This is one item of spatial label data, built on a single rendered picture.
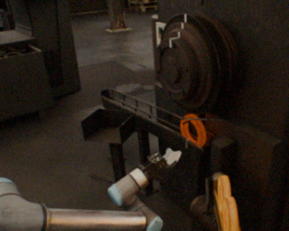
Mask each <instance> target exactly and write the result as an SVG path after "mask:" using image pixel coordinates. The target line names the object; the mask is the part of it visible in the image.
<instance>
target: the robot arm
mask: <svg viewBox="0 0 289 231"><path fill-rule="evenodd" d="M154 153H155V154H154ZM154 153H152V154H154V155H152V154H151V155H152V156H151V155H149V156H148V157H147V158H148V159H149V162H147V163H146V164H145V165H141V164H140V165H139V168H140V169H135V170H134V171H133V172H131V173H130V174H129V175H127V176H125V177H123V179H122V180H120V181H118V182H117V183H116V184H113V185H112V186H111V187H109V189H108V193H109V195H110V197H111V199H112V200H113V202H114V204H116V205H117V206H120V207H121V209H122V211H123V212H119V211H102V210H84V209H50V208H47V207H46V206H45V205H44V204H42V203H32V202H30V201H27V200H25V199H23V197H22V196H21V194H20V192H19V190H18V189H17V186H16V185H15V184H14V183H12V182H11V181H10V180H9V179H7V178H3V177H0V231H160V230H161V228H162V226H163V221H162V219H161V218H160V217H159V216H157V215H155V214H154V213H153V212H152V210H150V209H149V208H148V207H147V206H146V205H144V204H143V203H142V202H141V201H140V199H139V197H138V196H137V195H136V193H138V192H139V191H141V190H142V189H143V188H144V187H145V186H146V185H149V181H151V179H153V180H155V181H157V182H159V183H162V184H165V183H166V181H167V180H166V178H165V177H164V176H163V175H161V174H163V173H165V172H168V171H170V170H171V169H172V168H173V167H174V166H175V164H176V163H177V161H178V159H179V158H180V156H181V151H178V152H173V151H172V150H171V149H167V150H166V154H165V155H164V156H163V157H162V156H161V155H160V153H159V152H157V151H155V152H154ZM166 163H167V164H166ZM150 178H151V179H150Z"/></svg>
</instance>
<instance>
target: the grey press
mask: <svg viewBox="0 0 289 231"><path fill-rule="evenodd" d="M9 3H10V5H11V9H12V12H13V16H14V21H15V26H16V27H15V30H10V31H2V32H0V51H6V53H8V52H10V51H8V47H9V48H13V49H21V48H24V49H26V54H27V53H28V49H27V48H28V47H29V46H28V45H30V46H32V47H34V48H37V49H38V50H40V51H42V54H43V59H44V63H45V68H46V73H48V75H49V83H50V86H51V91H52V95H53V98H54V97H58V96H62V95H65V94H69V93H73V92H76V91H78V90H80V89H81V84H80V79H79V71H78V63H77V59H76V50H75V42H74V38H73V29H72V21H71V17H70V9H69V1H68V0H9ZM3 9H7V4H6V1H5V0H0V10H3Z"/></svg>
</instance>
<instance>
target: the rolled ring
mask: <svg viewBox="0 0 289 231"><path fill-rule="evenodd" d="M184 118H196V119H198V117H197V116H195V115H193V114H189V115H186V116H184ZM186 121H188V120H181V132H182V134H183V136H185V137H186V138H188V139H189V140H191V141H192V142H194V143H196V144H197V145H199V147H202V146H203V145H204V144H205V142H206V131H205V127H204V124H203V123H202V121H201V120H191V122H192V123H193V125H194V126H195V128H196V130H197V141H195V140H194V139H193V138H192V137H191V134H190V133H189V131H188V123H186V124H184V125H182V123H183V122H186Z"/></svg>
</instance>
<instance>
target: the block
mask: <svg viewBox="0 0 289 231"><path fill-rule="evenodd" d="M235 147H236V142H235V141H234V140H232V139H230V138H228V137H221V138H219V139H216V140H214V141H212V143H211V160H210V176H213V175H214V174H215V173H218V172H221V173H223V174H224V175H227V176H228V179H230V181H232V180H233V179H234V162H235Z"/></svg>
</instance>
